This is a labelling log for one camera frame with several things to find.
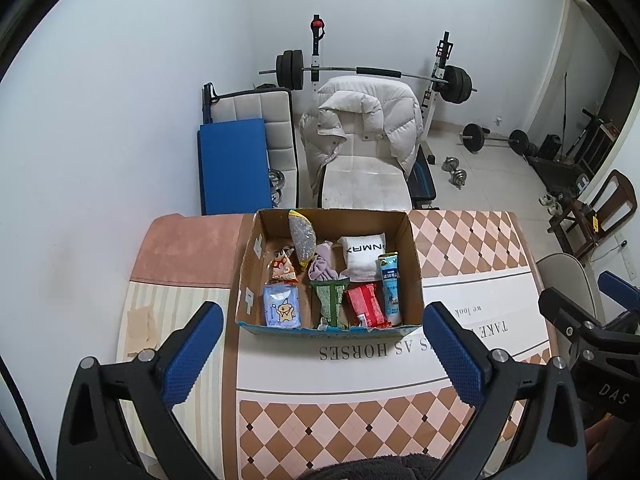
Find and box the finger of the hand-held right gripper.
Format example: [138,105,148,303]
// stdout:
[599,270,640,311]
[538,287,608,356]

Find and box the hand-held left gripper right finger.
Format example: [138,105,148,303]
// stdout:
[422,301,587,480]

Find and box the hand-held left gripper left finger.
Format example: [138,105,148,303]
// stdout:
[56,301,225,480]

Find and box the blue tube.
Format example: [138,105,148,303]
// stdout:
[376,252,403,320]

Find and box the red packet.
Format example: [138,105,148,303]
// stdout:
[345,282,390,329]

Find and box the light blue tissue packet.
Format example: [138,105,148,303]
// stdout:
[262,282,302,329]

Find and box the cardboard box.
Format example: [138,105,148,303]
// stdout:
[235,208,426,337]

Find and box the orange cartoon snack packet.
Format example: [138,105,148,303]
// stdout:
[270,244,301,285]

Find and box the white printed pouch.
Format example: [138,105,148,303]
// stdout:
[336,232,388,283]

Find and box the green packet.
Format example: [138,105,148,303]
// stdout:
[309,277,351,331]

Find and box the purple cloth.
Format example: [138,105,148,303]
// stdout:
[306,241,346,283]

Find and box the silver mesh pouch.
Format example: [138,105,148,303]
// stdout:
[287,209,317,268]

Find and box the person's right hand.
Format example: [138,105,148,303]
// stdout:
[585,417,618,461]

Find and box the grey plastic chair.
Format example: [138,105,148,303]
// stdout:
[535,252,606,321]

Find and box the brown wooden chair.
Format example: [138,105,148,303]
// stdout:
[547,170,637,263]

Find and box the dark low bench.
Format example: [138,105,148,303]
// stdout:
[527,152,593,192]

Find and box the dark fleece garment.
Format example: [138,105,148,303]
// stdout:
[300,452,441,480]

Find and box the folded exercise machine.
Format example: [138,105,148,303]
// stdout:
[565,72,618,171]

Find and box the black blue bench pad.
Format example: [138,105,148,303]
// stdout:
[407,142,441,210]

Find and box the blue folded mat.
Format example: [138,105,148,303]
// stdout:
[196,118,273,216]

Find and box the short floor barbell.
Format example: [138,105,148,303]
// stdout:
[459,122,530,153]

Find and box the white tufted cushion chair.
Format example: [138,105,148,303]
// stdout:
[201,82,301,211]

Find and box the white puffer jacket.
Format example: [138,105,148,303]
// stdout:
[298,75,426,198]

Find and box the racked barbell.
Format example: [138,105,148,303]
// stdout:
[259,49,478,106]

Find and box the white barbell rack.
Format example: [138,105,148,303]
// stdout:
[307,12,453,141]

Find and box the white door frame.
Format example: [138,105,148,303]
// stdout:
[522,0,640,133]

